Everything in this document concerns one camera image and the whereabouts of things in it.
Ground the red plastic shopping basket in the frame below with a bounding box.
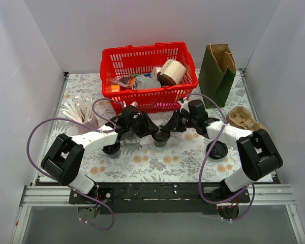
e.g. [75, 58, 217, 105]
[100, 42, 198, 114]

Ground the brown cardboard cup carrier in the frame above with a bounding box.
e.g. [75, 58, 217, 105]
[226, 106, 270, 134]

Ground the floral table mat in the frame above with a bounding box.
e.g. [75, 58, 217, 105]
[39, 70, 274, 183]

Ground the grey plastic pouch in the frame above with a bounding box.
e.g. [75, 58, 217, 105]
[133, 76, 161, 90]

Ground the beige and brown roll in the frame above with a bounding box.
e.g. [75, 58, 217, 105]
[157, 59, 187, 86]

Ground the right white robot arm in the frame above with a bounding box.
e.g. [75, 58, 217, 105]
[161, 99, 283, 202]

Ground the stack of black lids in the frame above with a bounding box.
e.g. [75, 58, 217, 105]
[208, 141, 228, 160]

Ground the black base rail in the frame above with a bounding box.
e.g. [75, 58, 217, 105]
[68, 182, 251, 215]

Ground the pink small roll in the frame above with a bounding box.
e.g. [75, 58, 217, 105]
[150, 67, 162, 80]

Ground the aluminium frame rail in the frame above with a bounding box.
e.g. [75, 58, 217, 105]
[19, 184, 296, 207]

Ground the black cup lid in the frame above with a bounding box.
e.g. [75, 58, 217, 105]
[152, 130, 170, 143]

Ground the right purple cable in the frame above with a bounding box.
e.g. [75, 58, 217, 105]
[179, 93, 256, 222]

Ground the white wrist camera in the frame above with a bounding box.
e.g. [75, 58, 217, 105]
[178, 97, 189, 112]
[124, 102, 139, 108]

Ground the pink cup of straws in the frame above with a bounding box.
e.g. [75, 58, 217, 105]
[63, 95, 99, 128]

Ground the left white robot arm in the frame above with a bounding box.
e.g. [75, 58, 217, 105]
[41, 105, 159, 203]

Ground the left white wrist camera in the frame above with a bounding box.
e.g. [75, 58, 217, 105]
[124, 102, 139, 108]

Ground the orange small box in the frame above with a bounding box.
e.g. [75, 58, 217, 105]
[111, 85, 120, 93]

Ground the green paper bag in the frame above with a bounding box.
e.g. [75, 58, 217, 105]
[198, 42, 236, 108]

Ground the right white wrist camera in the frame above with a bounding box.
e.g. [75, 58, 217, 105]
[178, 97, 189, 112]

